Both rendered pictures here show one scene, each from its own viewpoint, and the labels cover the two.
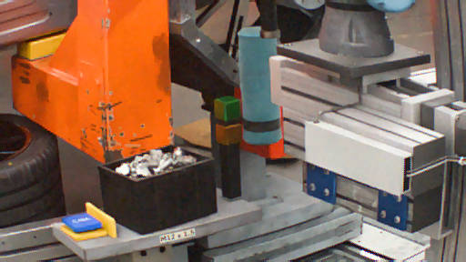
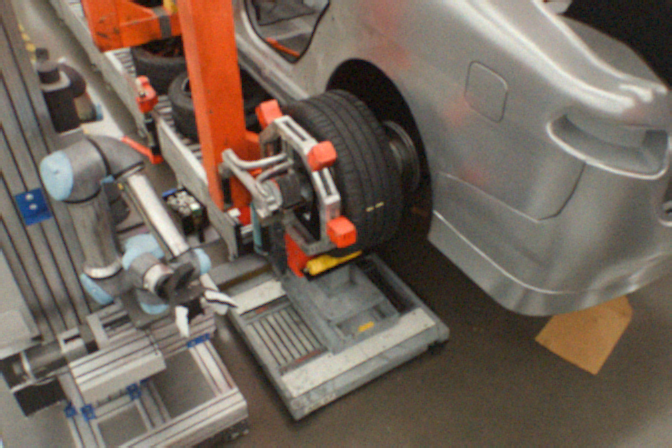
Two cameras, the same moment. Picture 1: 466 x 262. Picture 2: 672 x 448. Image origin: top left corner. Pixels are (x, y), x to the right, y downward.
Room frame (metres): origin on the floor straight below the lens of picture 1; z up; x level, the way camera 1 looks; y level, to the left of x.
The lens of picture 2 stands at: (2.93, -2.13, 2.41)
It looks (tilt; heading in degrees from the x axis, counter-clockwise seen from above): 41 degrees down; 91
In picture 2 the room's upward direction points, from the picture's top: straight up
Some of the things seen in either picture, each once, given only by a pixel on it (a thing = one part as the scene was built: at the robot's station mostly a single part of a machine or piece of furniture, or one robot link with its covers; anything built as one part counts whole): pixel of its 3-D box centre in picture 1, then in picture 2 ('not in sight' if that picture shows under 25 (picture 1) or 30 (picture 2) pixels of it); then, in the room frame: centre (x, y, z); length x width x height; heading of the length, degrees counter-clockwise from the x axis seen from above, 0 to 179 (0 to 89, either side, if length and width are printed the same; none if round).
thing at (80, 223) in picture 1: (81, 225); not in sight; (2.08, 0.32, 0.47); 0.07 x 0.07 x 0.02; 33
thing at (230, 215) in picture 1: (150, 225); (185, 220); (2.18, 0.17, 0.44); 0.43 x 0.17 x 0.03; 123
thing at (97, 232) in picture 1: (82, 230); not in sight; (2.08, 0.32, 0.46); 0.08 x 0.08 x 0.01; 33
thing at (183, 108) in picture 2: not in sight; (225, 101); (2.18, 1.37, 0.39); 0.66 x 0.66 x 0.24
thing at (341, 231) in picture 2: not in sight; (340, 232); (2.92, -0.36, 0.85); 0.09 x 0.08 x 0.07; 123
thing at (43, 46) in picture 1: (42, 44); not in sight; (2.82, 0.51, 0.71); 0.14 x 0.14 x 0.05; 33
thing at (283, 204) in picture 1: (238, 166); (333, 266); (2.89, -0.01, 0.32); 0.40 x 0.30 x 0.28; 123
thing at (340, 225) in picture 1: (253, 229); (338, 299); (2.91, -0.04, 0.13); 0.50 x 0.36 x 0.10; 123
